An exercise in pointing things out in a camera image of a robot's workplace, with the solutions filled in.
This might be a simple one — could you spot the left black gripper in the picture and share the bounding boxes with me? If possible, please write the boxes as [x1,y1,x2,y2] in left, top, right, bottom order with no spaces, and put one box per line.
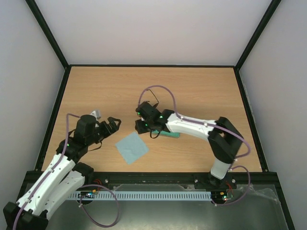
[86,117,122,146]

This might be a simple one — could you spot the dark aviator sunglasses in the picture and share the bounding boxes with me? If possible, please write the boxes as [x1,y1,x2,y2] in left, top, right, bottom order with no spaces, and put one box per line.
[144,89,159,108]

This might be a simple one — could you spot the grey glasses case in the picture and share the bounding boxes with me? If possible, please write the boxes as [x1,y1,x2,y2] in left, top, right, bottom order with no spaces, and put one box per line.
[150,130,180,138]

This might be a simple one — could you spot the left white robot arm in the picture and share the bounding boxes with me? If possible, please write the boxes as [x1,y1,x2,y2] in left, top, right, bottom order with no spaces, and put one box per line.
[3,112,121,230]

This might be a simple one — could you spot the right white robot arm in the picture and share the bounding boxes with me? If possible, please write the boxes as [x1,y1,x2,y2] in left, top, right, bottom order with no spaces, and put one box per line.
[135,102,244,188]

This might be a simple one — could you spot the light blue cleaning cloth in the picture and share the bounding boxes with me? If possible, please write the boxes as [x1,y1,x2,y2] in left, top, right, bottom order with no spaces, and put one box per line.
[115,132,149,164]

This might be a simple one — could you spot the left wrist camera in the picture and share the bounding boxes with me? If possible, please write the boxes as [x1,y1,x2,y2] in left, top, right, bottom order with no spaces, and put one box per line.
[90,110,101,120]

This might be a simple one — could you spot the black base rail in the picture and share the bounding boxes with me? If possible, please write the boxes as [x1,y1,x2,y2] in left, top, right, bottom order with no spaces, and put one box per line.
[24,171,279,191]

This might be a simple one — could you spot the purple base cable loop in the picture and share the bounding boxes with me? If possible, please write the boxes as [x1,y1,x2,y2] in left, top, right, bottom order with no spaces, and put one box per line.
[78,183,120,227]

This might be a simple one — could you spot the light blue cable duct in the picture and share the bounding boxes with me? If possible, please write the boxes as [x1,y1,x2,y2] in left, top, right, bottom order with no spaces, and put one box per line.
[67,191,212,201]

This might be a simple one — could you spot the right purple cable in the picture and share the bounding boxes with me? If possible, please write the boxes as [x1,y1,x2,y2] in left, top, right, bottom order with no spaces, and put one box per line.
[139,85,252,160]

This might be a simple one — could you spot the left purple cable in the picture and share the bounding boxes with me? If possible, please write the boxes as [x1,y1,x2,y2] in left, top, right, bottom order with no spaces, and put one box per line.
[12,113,82,230]

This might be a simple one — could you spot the black enclosure frame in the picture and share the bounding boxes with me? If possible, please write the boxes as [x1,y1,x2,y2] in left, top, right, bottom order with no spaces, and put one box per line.
[0,0,307,230]

